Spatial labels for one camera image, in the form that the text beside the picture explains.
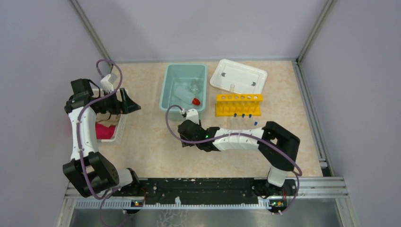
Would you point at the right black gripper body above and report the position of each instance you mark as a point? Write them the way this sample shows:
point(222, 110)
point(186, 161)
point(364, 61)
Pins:
point(183, 137)

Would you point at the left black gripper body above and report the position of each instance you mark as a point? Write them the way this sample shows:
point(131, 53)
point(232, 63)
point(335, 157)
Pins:
point(114, 106)

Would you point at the wash bottle red cap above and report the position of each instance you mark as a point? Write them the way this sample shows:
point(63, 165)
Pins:
point(186, 96)

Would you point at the glass erlenmeyer flask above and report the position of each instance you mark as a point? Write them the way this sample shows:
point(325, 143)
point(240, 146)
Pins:
point(194, 86)

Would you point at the white plastic lid tray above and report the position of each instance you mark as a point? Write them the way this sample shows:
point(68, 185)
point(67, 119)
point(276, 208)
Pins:
point(247, 79)

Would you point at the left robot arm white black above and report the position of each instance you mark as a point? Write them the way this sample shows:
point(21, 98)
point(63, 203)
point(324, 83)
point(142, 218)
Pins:
point(88, 170)

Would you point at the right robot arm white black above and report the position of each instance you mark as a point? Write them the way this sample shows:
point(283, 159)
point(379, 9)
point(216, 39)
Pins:
point(278, 145)

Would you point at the beige cloth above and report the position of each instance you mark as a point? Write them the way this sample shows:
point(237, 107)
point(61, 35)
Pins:
point(107, 119)

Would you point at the pink cloth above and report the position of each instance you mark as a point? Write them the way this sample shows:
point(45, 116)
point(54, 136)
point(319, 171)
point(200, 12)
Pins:
point(104, 132)

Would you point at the white perforated basket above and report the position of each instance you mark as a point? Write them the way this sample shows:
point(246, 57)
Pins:
point(119, 130)

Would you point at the yellow test tube rack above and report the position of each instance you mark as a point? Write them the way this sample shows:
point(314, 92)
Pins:
point(238, 104)

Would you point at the teal plastic tub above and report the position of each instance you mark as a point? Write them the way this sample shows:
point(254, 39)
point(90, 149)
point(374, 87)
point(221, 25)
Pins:
point(185, 85)

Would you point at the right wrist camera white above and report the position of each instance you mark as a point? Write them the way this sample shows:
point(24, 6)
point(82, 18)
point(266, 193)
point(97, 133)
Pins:
point(191, 115)

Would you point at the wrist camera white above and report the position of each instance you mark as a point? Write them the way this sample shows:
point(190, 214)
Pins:
point(107, 83)
point(191, 115)

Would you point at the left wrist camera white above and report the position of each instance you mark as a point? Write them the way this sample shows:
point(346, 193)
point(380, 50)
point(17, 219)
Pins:
point(107, 83)

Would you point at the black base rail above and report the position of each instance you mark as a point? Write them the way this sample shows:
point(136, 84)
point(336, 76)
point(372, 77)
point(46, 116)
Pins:
point(213, 191)

